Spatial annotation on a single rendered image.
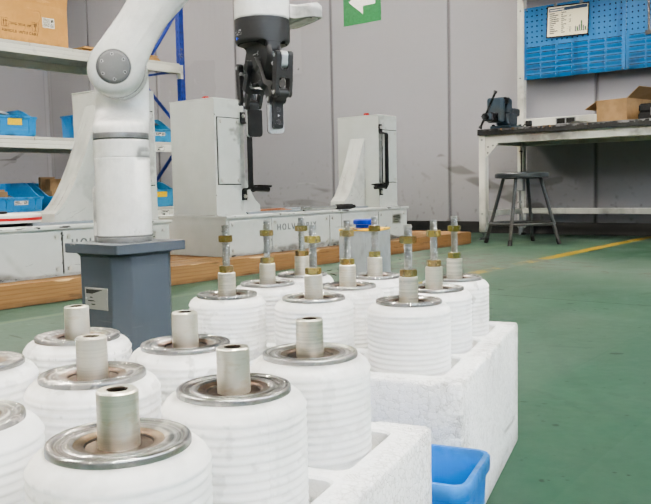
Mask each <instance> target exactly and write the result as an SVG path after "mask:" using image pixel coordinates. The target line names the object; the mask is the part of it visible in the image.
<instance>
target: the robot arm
mask: <svg viewBox="0 0 651 504"><path fill-rule="evenodd" d="M187 1H188V0H126V2H125V4H124V6H123V7H122V9H121V11H120V12H119V14H118V15H117V17H116V18H115V20H114V21H113V22H112V24H111V25H110V27H109V28H108V30H107V31H106V32H105V34H104V35H103V36H102V38H101V39H100V40H99V42H98V43H97V45H96V46H95V47H94V49H93V50H92V52H91V54H90V56H89V59H88V63H87V73H88V77H89V80H90V82H91V83H92V85H93V86H94V104H95V115H94V122H93V126H92V132H93V154H94V176H95V186H93V188H92V200H93V222H94V242H97V243H136V242H148V241H153V229H152V201H151V175H150V150H149V124H150V110H149V78H148V69H147V66H146V65H147V63H148V60H149V58H150V55H151V53H152V51H153V49H154V47H155V45H156V43H157V41H158V39H159V37H160V35H161V33H162V31H163V30H164V28H165V27H166V26H167V24H168V23H169V22H170V21H171V19H172V18H173V17H174V16H175V15H176V14H177V13H178V12H179V11H180V10H181V8H182V7H183V6H184V5H185V4H186V3H187ZM320 19H322V6H321V5H320V4H319V3H317V2H314V3H306V4H299V5H291V4H289V0H234V35H235V44H236V45H237V46H238V47H240V48H244V49H245V50H246V56H245V64H242V65H241V64H237V65H236V68H235V69H236V82H237V96H238V105H239V106H243V108H244V109H246V130H247V136H248V137H261V136H262V135H263V126H262V110H260V109H261V108H262V103H263V97H264V95H265V96H266V100H267V103H270V105H267V131H268V133H270V134H281V133H283V132H284V105H283V104H285V103H286V99H287V98H291V97H292V89H293V52H292V51H283V50H281V48H284V47H286V46H288V45H289V43H290V29H298V28H301V27H303V26H306V25H309V24H311V23H313V22H316V21H318V20H320ZM282 68H284V69H282ZM285 79H286V82H285ZM285 85H286V88H284V87H285ZM271 90H272V91H271ZM243 91H244V92H245V95H244V94H243ZM256 94H257V100H256Z"/></svg>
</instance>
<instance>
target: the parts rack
mask: <svg viewBox="0 0 651 504"><path fill-rule="evenodd" d="M174 19H175V34H176V62H177V63H170V62H162V61H155V60H148V63H147V65H146V66H147V69H148V72H149V71H158V72H159V73H153V74H148V77H151V76H157V75H163V74H170V73H174V74H177V91H178V101H185V100H186V90H185V61H184V32H183V7H182V8H181V10H180V11H179V12H178V13H177V14H176V15H175V16H174V17H173V18H172V19H171V21H170V22H169V23H168V24H167V26H166V28H165V29H164V31H163V33H162V35H161V36H160V38H159V40H158V42H157V43H156V45H155V47H154V49H153V51H152V53H151V55H154V53H155V51H156V50H157V48H158V46H159V45H160V43H161V41H162V39H163V38H164V36H165V34H166V32H167V31H168V29H169V27H170V26H171V24H172V22H173V20H174ZM91 52H92V51H85V50H78V49H71V48H64V47H57V46H50V45H43V44H36V43H29V42H22V41H15V40H8V39H1V38H0V66H9V67H18V68H27V69H36V70H44V71H53V72H62V73H71V74H79V75H88V73H87V63H88V59H89V56H90V54H91ZM153 96H154V100H155V101H156V102H157V104H158V105H159V106H160V107H161V109H162V110H163V111H164V112H165V114H166V115H167V116H168V117H169V119H170V113H169V112H168V111H167V110H166V108H165V107H164V106H163V105H162V103H161V102H160V101H159V100H158V98H157V97H156V96H155V95H154V93H153ZM73 146H74V138H55V137H31V136H7V135H0V152H15V153H58V154H71V152H72V149H73ZM155 149H156V152H172V151H171V142H155ZM171 160H172V154H171V156H170V157H169V159H168V161H167V162H166V164H165V165H164V167H163V168H162V170H161V171H160V173H159V174H158V176H157V182H158V180H159V179H160V177H161V176H162V174H163V173H164V171H165V170H166V168H167V167H168V165H169V163H170V162H171ZM158 209H159V210H158V215H171V214H174V207H173V206H162V207H158Z"/></svg>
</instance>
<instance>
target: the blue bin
mask: <svg viewBox="0 0 651 504"><path fill-rule="evenodd" d="M489 470H490V454H489V453H487V452H486V451H484V450H480V449H473V448H464V447H455V446H446V445H438V444H431V478H432V504H485V486H486V475H487V474H488V472H489Z"/></svg>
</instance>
